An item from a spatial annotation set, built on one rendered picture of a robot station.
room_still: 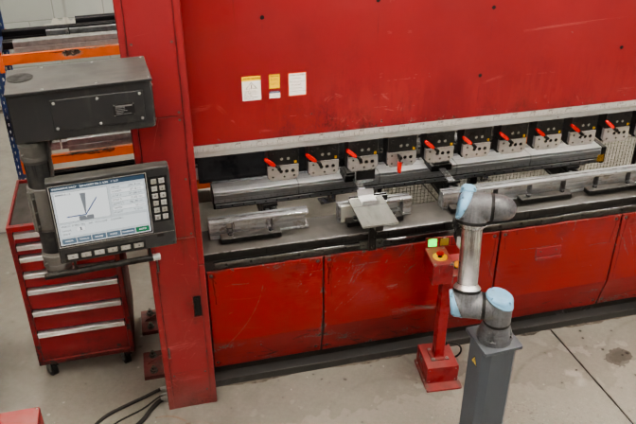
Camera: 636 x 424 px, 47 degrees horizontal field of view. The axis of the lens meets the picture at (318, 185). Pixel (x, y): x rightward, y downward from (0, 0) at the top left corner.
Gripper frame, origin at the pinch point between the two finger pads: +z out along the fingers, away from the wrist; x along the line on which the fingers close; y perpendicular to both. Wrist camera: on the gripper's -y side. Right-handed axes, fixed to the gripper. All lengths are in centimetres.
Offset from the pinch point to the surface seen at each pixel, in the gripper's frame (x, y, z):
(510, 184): -38, 36, -10
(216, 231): 119, 22, -6
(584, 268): -86, 22, 43
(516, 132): -36, 36, -43
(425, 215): 10.8, 26.6, -1.4
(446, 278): 7.9, -6.3, 13.9
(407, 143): 23, 31, -43
